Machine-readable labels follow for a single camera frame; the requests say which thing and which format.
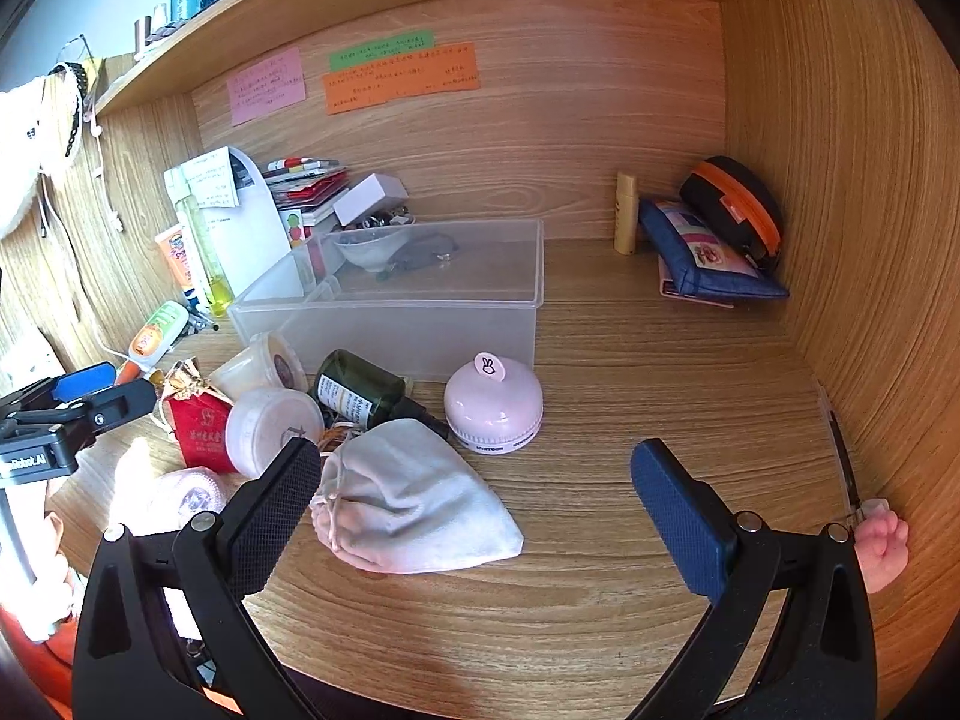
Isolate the blue zip pouch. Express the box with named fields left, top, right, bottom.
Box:
left=637, top=199, right=790, bottom=301

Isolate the person's left hand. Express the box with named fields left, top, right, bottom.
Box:
left=37, top=510, right=85, bottom=622

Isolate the pink cat paw pen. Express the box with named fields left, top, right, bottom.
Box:
left=817, top=386, right=911, bottom=593

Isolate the pile of beads and rings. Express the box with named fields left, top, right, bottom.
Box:
left=341, top=210, right=413, bottom=231

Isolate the pink round bunny sticker container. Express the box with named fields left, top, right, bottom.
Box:
left=444, top=351, right=543, bottom=455

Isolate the yellow spray bottle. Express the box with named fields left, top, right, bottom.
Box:
left=174, top=169, right=230, bottom=318

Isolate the white round jar purple label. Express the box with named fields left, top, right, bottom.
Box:
left=208, top=331, right=308, bottom=400

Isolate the black case with orange zip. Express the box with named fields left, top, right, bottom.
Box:
left=680, top=156, right=785, bottom=273

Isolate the red and gold packet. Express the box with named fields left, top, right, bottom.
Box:
left=157, top=360, right=237, bottom=475

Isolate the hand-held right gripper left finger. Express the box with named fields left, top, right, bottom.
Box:
left=71, top=436, right=323, bottom=720

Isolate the wooden desktop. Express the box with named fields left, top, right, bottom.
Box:
left=45, top=240, right=871, bottom=720

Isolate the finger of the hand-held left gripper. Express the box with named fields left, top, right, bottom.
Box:
left=15, top=362, right=117, bottom=410
left=75, top=379, right=158, bottom=440

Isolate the white drawstring cloth pouch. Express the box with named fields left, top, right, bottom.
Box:
left=310, top=418, right=524, bottom=573

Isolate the stack of booklets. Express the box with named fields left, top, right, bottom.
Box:
left=262, top=157, right=352, bottom=226

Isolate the orange sunscreen tube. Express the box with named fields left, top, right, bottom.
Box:
left=155, top=225, right=197, bottom=308

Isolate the clear plastic storage box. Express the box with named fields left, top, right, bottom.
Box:
left=227, top=217, right=545, bottom=383

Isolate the white bowl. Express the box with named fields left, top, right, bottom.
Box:
left=332, top=229, right=410, bottom=271

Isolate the handwritten white paper sheet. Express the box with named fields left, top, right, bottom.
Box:
left=163, top=148, right=241, bottom=211

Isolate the green sticky note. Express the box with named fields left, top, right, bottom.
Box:
left=328, top=28, right=436, bottom=70

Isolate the pink sticky note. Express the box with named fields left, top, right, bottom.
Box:
left=227, top=47, right=308, bottom=127

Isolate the yellow tube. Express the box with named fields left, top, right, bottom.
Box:
left=613, top=172, right=640, bottom=254

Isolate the orange braided cord charm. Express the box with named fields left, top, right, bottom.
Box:
left=322, top=424, right=368, bottom=455

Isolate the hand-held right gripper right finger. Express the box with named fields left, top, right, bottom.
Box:
left=630, top=437, right=878, bottom=720

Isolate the white round jar plain lid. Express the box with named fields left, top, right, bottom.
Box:
left=225, top=388, right=325, bottom=477

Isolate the small white cardboard box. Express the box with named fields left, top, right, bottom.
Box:
left=332, top=174, right=410, bottom=226

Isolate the white cloth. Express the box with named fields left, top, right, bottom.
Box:
left=0, top=75, right=47, bottom=237

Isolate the orange sticky note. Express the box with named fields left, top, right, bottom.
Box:
left=322, top=43, right=481, bottom=116

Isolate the white paper folder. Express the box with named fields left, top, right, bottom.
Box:
left=202, top=146, right=293, bottom=293

